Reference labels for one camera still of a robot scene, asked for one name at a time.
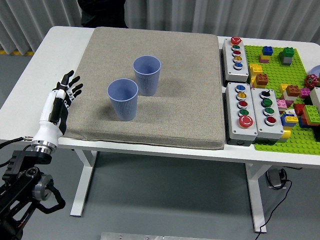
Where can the blue and yellow toy block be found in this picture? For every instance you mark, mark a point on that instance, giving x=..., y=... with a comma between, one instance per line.
x=289, y=120

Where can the grey four-button control box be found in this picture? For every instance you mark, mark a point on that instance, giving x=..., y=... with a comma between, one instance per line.
x=271, y=130

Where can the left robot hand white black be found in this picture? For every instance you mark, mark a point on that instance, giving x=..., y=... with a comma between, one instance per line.
x=48, y=130

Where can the large green toy block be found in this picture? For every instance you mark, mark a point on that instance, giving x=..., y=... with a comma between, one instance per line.
x=311, y=114

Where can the red valve wheel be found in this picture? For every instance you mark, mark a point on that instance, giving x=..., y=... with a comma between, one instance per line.
x=311, y=81

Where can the blue ribbed cup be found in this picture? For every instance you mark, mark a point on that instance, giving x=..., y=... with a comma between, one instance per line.
x=147, y=82
x=123, y=107

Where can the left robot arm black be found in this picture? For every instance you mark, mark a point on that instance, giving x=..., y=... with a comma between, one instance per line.
x=25, y=175

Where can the white box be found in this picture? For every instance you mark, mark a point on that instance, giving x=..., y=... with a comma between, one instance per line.
x=315, y=98

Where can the white table leg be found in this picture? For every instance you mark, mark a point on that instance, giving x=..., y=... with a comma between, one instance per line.
x=83, y=180
x=256, y=195

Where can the grey-brown fabric mat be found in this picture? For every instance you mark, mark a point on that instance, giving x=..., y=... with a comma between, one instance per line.
x=175, y=100

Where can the grey five-button control box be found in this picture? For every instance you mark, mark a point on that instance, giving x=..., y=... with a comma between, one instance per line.
x=240, y=131
x=235, y=72

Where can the grey toy block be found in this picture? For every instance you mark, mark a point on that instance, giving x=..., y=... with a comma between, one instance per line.
x=286, y=60

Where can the pink and yellow toy block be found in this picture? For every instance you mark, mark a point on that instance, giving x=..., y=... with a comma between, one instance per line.
x=264, y=58

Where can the orange-brown toy block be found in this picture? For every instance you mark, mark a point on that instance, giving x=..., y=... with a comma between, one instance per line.
x=262, y=80
x=293, y=90

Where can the purple bowl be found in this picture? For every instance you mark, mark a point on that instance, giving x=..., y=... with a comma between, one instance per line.
x=316, y=71

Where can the grey power adapter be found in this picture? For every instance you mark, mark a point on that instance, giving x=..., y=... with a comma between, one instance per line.
x=275, y=178

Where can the green studded baseplate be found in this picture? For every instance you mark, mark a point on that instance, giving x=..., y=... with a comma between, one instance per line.
x=275, y=75

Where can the red toy block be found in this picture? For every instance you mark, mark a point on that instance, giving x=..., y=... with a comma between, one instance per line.
x=299, y=109

